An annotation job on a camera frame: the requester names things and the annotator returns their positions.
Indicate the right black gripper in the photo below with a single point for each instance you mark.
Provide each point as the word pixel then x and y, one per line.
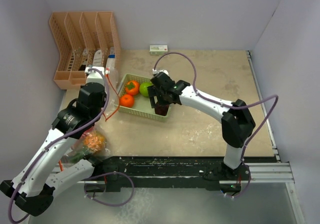
pixel 152 92

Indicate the dark red toy apple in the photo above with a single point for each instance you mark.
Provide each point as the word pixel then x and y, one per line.
pixel 161 110

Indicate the toy pineapple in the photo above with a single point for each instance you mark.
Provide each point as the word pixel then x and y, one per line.
pixel 91 143

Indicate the clear zip bag orange zipper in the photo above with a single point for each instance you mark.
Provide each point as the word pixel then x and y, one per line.
pixel 64 163

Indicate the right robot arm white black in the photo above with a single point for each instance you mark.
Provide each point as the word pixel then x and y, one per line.
pixel 236 121

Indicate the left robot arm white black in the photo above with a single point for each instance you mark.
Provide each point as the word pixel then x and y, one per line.
pixel 34 188

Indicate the green toy lime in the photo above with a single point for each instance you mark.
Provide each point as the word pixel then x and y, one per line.
pixel 143 89

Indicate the green plastic basket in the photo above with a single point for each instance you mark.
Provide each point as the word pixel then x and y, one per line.
pixel 141 106

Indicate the orange toy fruit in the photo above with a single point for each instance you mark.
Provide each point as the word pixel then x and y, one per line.
pixel 132 88
pixel 127 101

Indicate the small white green box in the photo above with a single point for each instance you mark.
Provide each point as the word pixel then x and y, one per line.
pixel 158 49

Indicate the white blue box in organizer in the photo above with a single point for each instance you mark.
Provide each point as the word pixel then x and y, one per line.
pixel 111 59

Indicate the white tube in organizer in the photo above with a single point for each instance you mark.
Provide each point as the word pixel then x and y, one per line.
pixel 98 58

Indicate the pink desk organizer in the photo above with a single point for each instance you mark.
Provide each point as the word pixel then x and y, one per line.
pixel 78 35

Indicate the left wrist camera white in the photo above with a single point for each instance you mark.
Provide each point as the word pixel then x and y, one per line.
pixel 96 74

